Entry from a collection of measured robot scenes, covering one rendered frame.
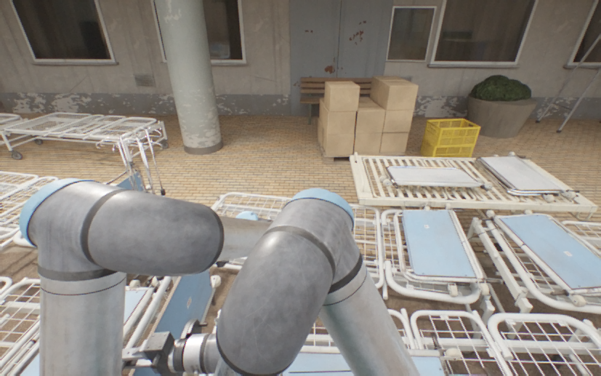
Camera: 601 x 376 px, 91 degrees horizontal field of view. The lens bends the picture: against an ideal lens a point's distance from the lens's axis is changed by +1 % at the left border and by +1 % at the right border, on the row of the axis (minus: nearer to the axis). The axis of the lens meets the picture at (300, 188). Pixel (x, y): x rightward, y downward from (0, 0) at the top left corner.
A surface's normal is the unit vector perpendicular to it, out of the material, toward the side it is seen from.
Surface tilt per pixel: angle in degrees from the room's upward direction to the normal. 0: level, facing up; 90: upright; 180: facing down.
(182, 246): 72
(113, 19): 90
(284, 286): 46
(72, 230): 62
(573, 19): 90
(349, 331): 83
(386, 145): 90
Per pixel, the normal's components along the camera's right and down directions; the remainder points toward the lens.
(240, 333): -0.36, -0.03
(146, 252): 0.34, 0.25
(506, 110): -0.35, 0.62
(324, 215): 0.41, -0.70
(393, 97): 0.10, 0.50
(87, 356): 0.65, 0.19
